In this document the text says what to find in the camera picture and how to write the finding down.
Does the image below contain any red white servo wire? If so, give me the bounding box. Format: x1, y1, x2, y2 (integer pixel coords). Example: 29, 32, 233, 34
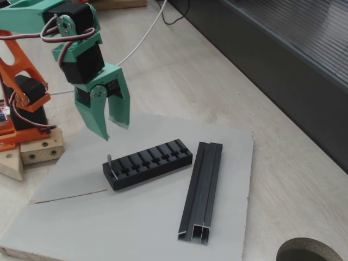
0, 15, 97, 67
4, 91, 58, 134

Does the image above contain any grey plywood board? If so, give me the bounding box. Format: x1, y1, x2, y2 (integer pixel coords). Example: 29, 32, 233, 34
0, 110, 255, 261

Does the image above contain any thin black cable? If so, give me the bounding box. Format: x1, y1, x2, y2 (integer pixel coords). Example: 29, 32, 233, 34
156, 0, 191, 26

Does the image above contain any black slotted holder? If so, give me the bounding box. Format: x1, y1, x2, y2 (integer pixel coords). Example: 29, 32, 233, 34
102, 139, 194, 191

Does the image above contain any white usb cable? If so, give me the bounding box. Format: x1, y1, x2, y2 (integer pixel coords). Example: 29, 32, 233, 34
50, 0, 168, 96

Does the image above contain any red controller circuit board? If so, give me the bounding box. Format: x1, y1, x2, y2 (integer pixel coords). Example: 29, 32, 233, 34
0, 89, 13, 126

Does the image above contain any long light wooden plank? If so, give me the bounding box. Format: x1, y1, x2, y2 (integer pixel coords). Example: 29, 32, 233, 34
93, 0, 148, 12

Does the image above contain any black aluminium profile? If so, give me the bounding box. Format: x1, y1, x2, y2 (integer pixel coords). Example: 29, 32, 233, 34
177, 141, 224, 246

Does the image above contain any small metal pin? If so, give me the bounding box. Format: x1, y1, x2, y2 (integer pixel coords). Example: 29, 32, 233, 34
107, 154, 119, 181

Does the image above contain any wooden arm base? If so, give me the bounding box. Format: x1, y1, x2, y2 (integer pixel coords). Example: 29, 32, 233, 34
0, 127, 65, 182

